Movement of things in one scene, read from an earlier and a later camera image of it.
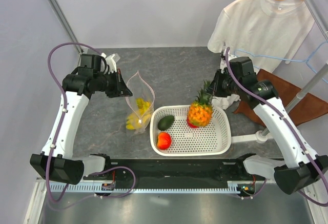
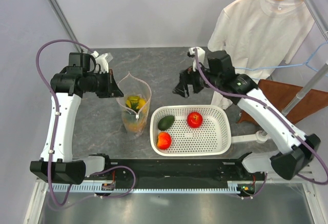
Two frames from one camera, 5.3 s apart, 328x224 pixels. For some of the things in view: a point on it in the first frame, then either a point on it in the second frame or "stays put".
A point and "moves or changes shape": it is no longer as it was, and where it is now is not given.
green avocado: x=165 y=122 stays put
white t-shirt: x=270 y=28 stays put
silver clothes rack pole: x=304 y=92 stays put
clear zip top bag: x=140 y=106 moves or changes shape
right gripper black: x=214 y=87 -> x=187 y=76
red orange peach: x=164 y=140 stays put
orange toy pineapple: x=200 y=112 -> x=135 y=113
